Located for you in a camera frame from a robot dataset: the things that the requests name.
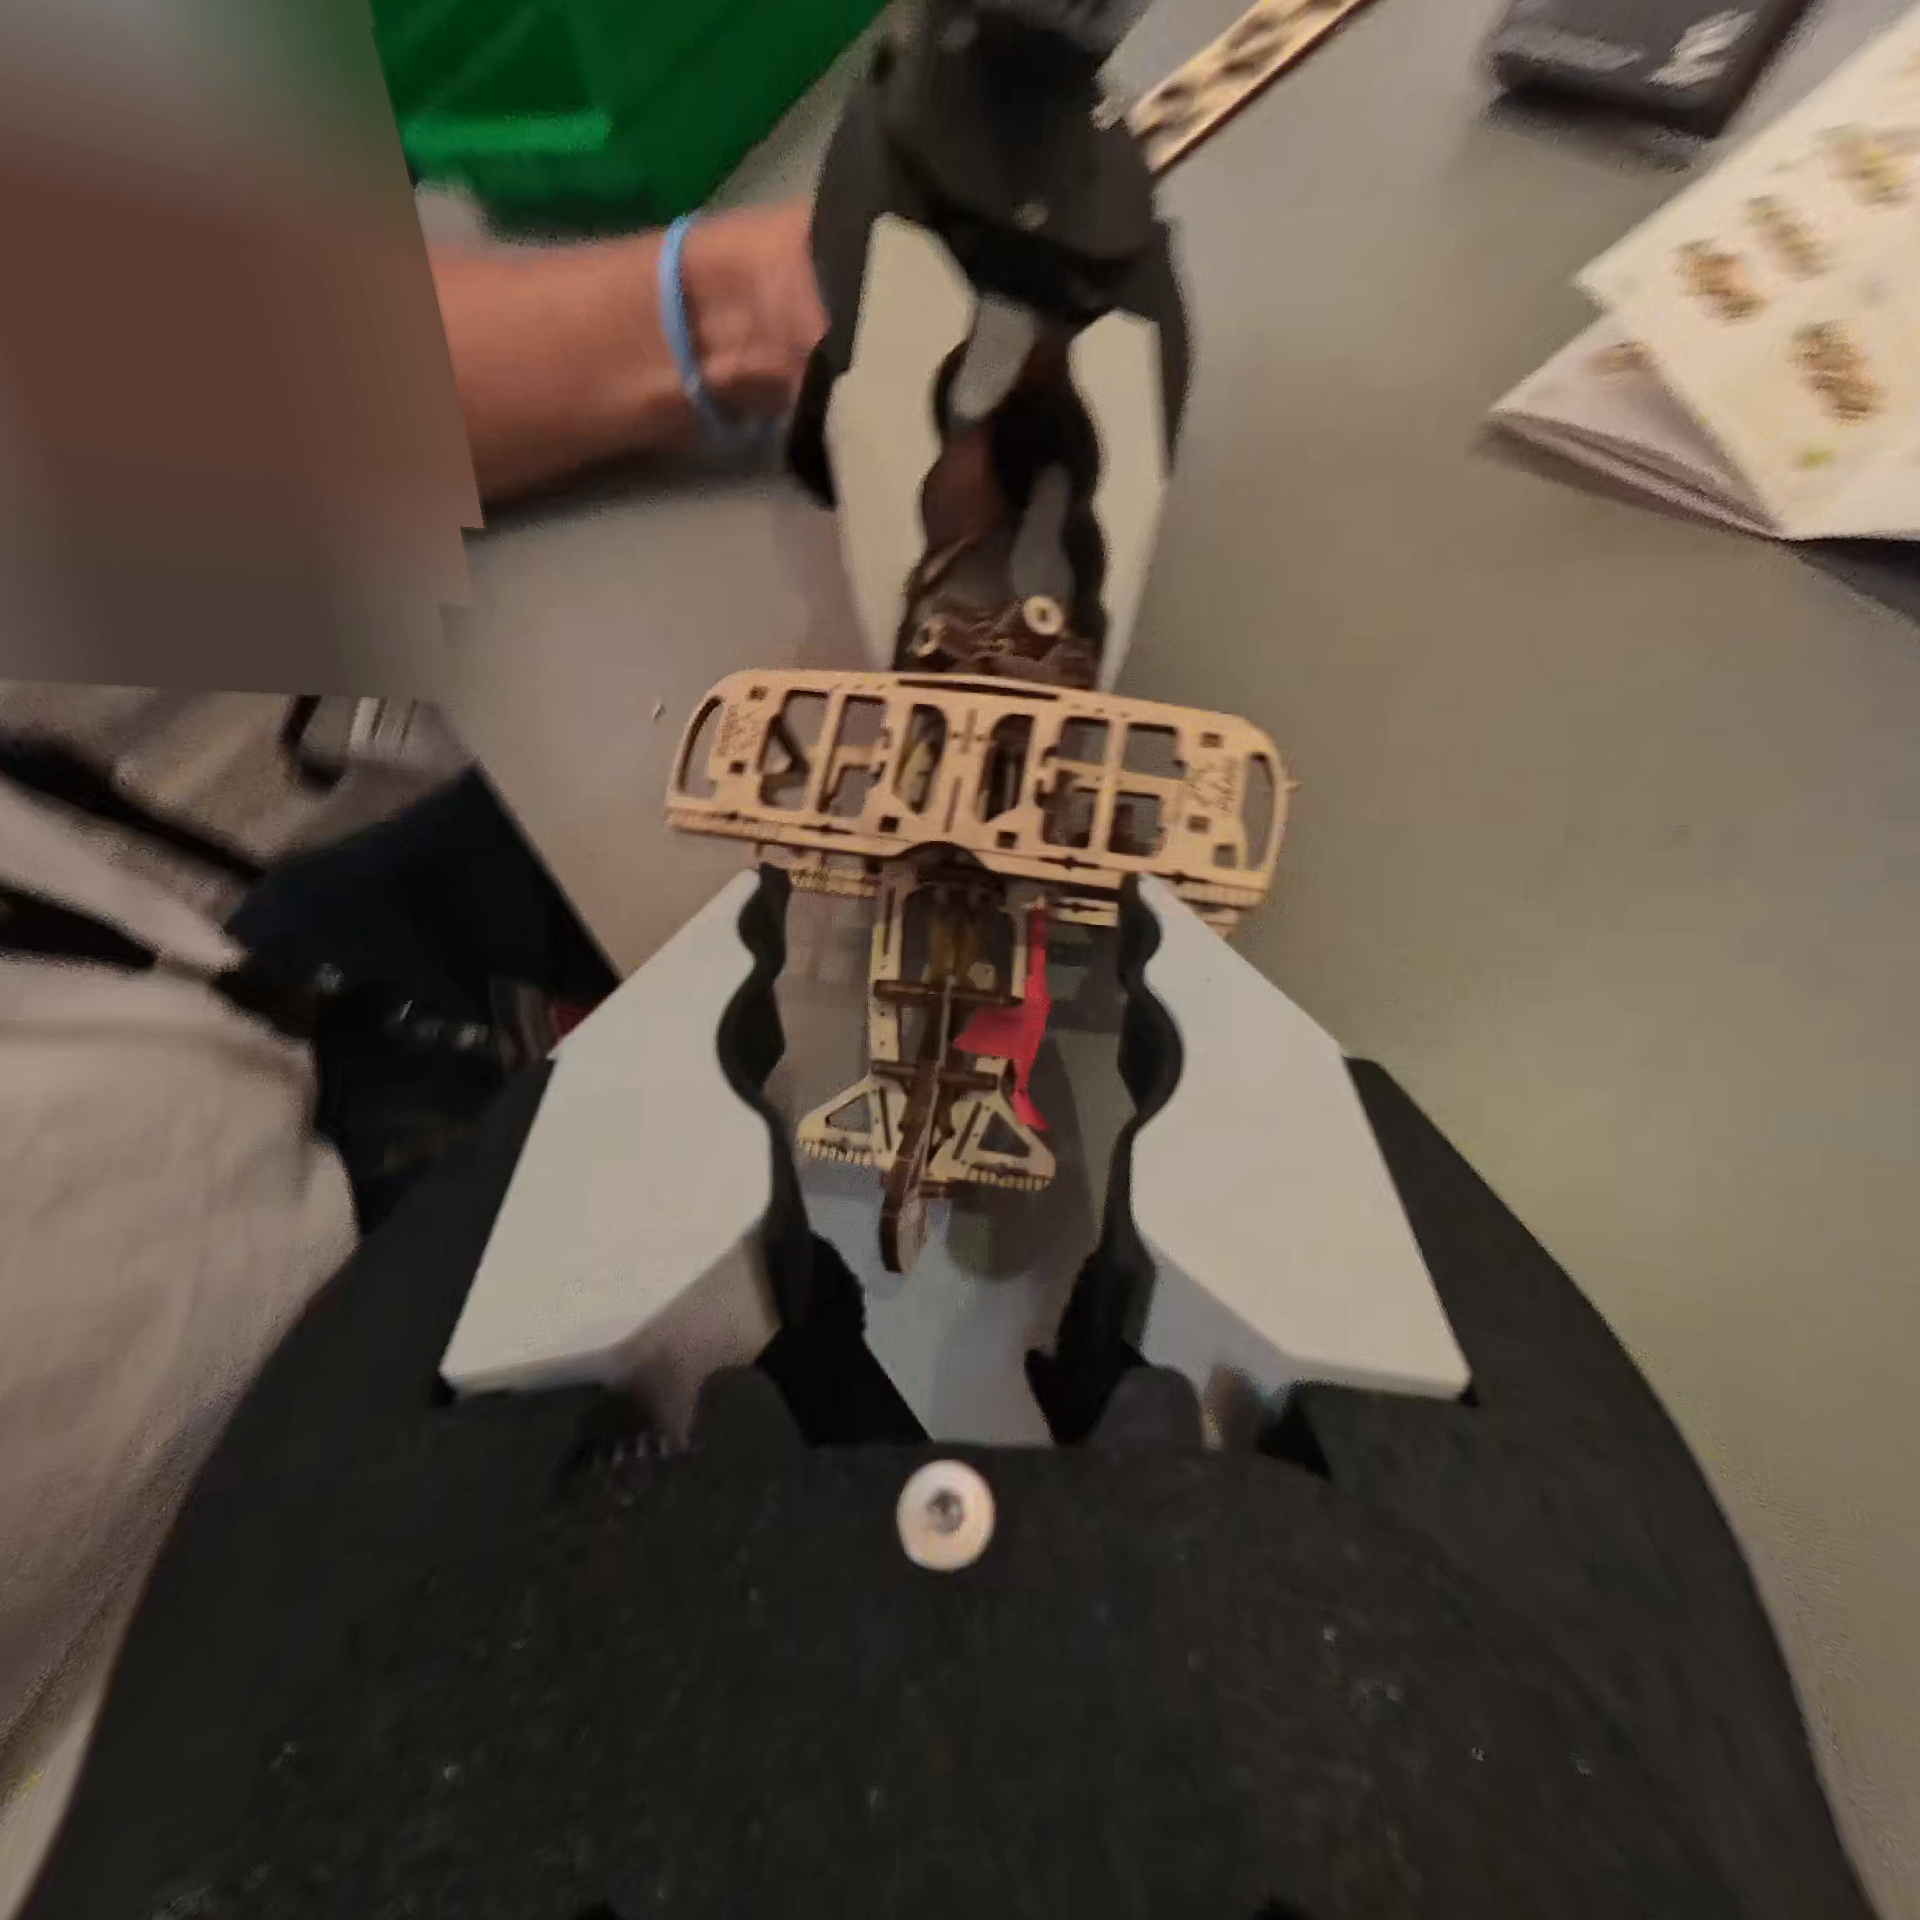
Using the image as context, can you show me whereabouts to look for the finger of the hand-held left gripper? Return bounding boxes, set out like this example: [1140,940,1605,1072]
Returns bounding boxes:
[828,214,986,672]
[1042,307,1180,685]

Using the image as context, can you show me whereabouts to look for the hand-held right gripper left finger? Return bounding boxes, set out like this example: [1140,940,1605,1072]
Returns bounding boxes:
[441,873,791,1387]

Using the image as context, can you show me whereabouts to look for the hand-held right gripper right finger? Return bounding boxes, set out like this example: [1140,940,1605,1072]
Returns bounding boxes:
[1117,873,1475,1392]

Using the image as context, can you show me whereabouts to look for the wooden model biplane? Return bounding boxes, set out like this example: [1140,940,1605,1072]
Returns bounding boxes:
[659,594,1293,1280]

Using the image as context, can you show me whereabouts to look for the grey desk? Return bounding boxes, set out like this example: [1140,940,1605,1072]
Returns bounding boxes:
[421,0,1920,1920]

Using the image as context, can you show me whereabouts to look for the person's left hand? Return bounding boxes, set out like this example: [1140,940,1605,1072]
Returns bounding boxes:
[690,200,831,433]

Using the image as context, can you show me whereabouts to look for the wooden parts sheet with holes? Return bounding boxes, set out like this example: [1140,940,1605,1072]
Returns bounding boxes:
[1127,0,1380,175]

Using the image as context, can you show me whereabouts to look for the blue wristband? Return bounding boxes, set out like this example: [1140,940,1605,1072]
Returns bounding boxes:
[659,214,752,450]

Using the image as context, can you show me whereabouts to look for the person's dark trousers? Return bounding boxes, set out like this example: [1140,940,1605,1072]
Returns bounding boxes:
[223,767,633,1220]

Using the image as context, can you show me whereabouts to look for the green plastic bin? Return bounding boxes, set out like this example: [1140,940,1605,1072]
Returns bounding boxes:
[366,0,902,240]

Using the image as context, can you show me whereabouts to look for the person's white shirt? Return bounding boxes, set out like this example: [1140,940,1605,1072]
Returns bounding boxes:
[0,693,372,1773]

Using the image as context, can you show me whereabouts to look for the white instruction booklet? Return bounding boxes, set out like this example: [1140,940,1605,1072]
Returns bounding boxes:
[1486,15,1920,545]

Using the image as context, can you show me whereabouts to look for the black model kit box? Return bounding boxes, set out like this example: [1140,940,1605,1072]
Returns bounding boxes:
[1489,0,1815,134]

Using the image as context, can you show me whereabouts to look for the black harness strap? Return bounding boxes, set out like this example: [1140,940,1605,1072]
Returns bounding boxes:
[0,731,274,981]

